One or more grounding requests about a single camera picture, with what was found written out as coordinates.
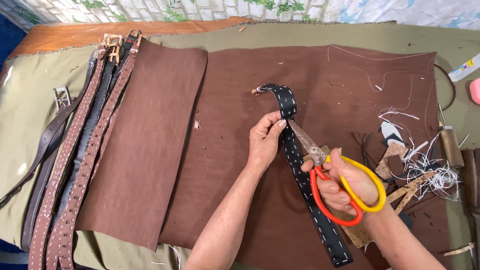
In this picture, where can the person's right hand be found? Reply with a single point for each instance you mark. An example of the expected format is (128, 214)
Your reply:
(356, 183)

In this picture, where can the person's left hand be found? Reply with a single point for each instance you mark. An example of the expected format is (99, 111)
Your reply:
(262, 142)

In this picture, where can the large brown leather sheet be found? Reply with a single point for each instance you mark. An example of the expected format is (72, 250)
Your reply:
(243, 180)

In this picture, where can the tan cork sheet piece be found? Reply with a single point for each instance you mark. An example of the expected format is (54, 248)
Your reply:
(354, 234)

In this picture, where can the tan cork strip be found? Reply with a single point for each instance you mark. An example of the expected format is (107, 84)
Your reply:
(407, 191)

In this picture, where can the pile of threads and scraps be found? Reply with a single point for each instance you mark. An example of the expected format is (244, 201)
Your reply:
(423, 165)

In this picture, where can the dark brown leather roll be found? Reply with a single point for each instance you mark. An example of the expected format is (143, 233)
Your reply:
(471, 176)

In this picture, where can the narrow brown leather sheet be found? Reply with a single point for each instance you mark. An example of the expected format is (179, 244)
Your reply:
(146, 142)

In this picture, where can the pale wood sliver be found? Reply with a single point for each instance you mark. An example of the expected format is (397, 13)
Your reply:
(459, 249)

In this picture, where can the pink round object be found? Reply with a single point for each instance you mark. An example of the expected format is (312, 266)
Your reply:
(475, 91)

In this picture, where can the white glue tube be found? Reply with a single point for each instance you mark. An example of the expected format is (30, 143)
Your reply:
(465, 68)

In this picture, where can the grey-blue belt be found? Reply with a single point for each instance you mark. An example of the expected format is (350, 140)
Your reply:
(88, 131)

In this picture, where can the white blue patterned curtain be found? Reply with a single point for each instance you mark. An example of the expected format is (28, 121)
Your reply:
(405, 13)

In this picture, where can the brown studded belt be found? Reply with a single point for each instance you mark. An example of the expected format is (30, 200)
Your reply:
(80, 187)

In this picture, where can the brown white-stitched belt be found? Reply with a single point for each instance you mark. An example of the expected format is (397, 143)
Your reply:
(60, 176)

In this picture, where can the silver belt buckle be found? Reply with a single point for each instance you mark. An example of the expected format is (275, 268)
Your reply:
(62, 96)

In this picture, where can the thin dark brown belt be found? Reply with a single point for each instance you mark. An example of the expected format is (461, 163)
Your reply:
(48, 135)

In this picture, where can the wide dark brown belt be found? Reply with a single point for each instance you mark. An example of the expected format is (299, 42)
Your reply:
(37, 195)

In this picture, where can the olive green cloth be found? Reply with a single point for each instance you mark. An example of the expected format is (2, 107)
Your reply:
(26, 97)

